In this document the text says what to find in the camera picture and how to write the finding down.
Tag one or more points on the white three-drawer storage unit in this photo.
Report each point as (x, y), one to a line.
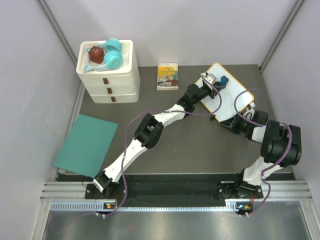
(121, 85)

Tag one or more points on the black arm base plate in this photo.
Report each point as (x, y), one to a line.
(161, 190)

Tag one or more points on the dark red plush cube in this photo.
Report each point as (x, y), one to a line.
(96, 54)

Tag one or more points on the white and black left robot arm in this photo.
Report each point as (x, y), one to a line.
(149, 131)

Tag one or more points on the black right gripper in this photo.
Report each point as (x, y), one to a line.
(232, 123)

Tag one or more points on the blue bone-shaped eraser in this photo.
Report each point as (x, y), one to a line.
(223, 80)

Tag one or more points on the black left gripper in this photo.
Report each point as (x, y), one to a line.
(214, 89)

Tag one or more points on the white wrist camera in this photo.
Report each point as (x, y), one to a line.
(208, 78)
(249, 111)

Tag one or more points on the yellow illustrated book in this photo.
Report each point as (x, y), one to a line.
(167, 77)

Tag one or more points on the whiteboard with orange frame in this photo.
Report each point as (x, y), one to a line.
(235, 96)

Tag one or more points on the teal paper sheet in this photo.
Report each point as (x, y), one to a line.
(86, 146)

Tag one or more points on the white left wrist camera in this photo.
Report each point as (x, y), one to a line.
(208, 78)

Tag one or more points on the teal cat-ear headphones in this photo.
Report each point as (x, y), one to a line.
(113, 57)

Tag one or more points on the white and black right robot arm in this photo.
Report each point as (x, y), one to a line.
(280, 147)

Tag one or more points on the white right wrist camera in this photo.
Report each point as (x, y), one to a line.
(249, 111)

